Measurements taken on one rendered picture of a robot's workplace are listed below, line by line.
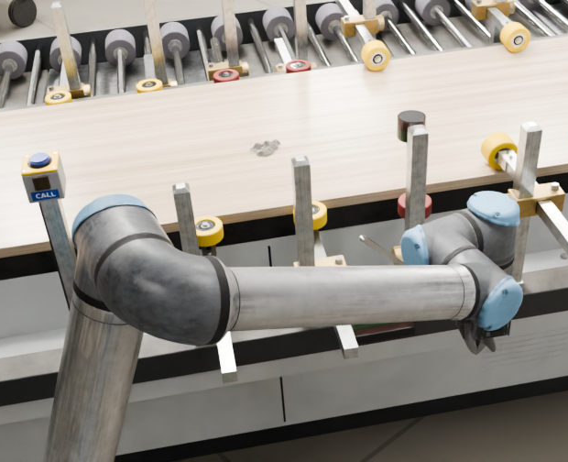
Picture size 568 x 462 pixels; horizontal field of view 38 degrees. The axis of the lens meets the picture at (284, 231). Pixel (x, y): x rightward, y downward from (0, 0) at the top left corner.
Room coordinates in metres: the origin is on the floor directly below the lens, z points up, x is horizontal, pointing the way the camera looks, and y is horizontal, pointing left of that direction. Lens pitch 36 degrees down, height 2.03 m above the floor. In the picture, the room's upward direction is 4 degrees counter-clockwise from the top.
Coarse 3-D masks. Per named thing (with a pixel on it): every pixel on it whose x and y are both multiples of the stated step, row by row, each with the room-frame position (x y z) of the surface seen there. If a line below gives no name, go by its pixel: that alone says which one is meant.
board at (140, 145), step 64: (448, 64) 2.34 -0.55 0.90; (512, 64) 2.31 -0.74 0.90; (0, 128) 2.14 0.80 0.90; (64, 128) 2.11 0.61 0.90; (128, 128) 2.09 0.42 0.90; (192, 128) 2.06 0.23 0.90; (256, 128) 2.03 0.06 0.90; (320, 128) 2.00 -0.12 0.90; (384, 128) 1.98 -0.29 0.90; (448, 128) 1.95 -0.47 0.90; (512, 128) 1.92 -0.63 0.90; (0, 192) 1.80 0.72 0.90; (128, 192) 1.75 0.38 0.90; (192, 192) 1.73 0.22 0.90; (256, 192) 1.71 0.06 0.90; (320, 192) 1.69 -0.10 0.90; (384, 192) 1.67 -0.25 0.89; (0, 256) 1.56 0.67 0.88
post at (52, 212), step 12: (48, 204) 1.37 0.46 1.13; (60, 204) 1.39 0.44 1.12; (48, 216) 1.37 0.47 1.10; (60, 216) 1.38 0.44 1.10; (48, 228) 1.37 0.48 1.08; (60, 228) 1.37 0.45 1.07; (60, 240) 1.37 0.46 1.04; (60, 252) 1.37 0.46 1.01; (72, 252) 1.38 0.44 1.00; (60, 264) 1.37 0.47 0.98; (72, 264) 1.37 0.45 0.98; (60, 276) 1.39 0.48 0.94; (72, 276) 1.37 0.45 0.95
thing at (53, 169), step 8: (48, 152) 1.43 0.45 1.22; (56, 152) 1.42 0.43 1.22; (24, 160) 1.40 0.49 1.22; (56, 160) 1.39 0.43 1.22; (24, 168) 1.37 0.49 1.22; (32, 168) 1.37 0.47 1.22; (40, 168) 1.37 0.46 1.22; (48, 168) 1.37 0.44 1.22; (56, 168) 1.36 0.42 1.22; (24, 176) 1.35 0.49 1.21; (32, 176) 1.35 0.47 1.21; (56, 176) 1.36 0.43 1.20; (64, 176) 1.42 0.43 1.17; (24, 184) 1.35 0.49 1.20; (32, 184) 1.35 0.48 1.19; (56, 184) 1.36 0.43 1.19; (64, 184) 1.39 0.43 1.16; (64, 192) 1.37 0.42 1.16; (32, 200) 1.35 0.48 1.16; (40, 200) 1.35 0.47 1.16; (48, 200) 1.36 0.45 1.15
